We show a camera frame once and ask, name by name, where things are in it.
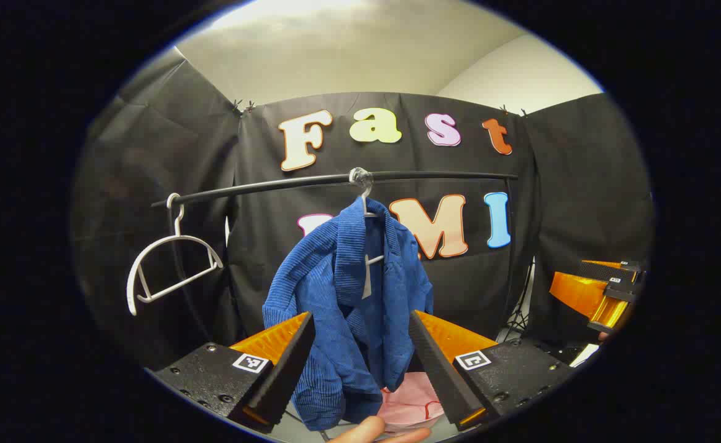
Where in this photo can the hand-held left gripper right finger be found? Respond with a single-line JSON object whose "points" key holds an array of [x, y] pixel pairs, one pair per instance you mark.
{"points": [[437, 369]]}

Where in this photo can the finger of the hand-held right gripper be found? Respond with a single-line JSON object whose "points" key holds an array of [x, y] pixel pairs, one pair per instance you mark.
{"points": [[576, 294], [606, 272]]}

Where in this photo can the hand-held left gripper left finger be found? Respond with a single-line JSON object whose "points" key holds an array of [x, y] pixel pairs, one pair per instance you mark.
{"points": [[286, 369]]}

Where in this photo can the pink laundry hamper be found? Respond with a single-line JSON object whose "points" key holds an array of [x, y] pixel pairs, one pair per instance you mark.
{"points": [[406, 400]]}

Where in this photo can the white plastic hanger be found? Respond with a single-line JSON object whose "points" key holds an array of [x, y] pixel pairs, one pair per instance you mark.
{"points": [[130, 289], [375, 259]]}

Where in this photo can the black tripod stand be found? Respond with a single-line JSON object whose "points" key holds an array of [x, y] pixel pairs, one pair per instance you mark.
{"points": [[518, 317]]}

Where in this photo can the clear tape wrap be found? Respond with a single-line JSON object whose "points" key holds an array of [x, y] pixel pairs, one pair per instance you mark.
{"points": [[360, 176]]}

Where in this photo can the black backdrop cloth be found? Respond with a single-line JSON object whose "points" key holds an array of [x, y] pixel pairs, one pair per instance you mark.
{"points": [[151, 154]]}

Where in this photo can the black clothes rail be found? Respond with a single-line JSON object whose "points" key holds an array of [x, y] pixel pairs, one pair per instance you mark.
{"points": [[274, 186]]}

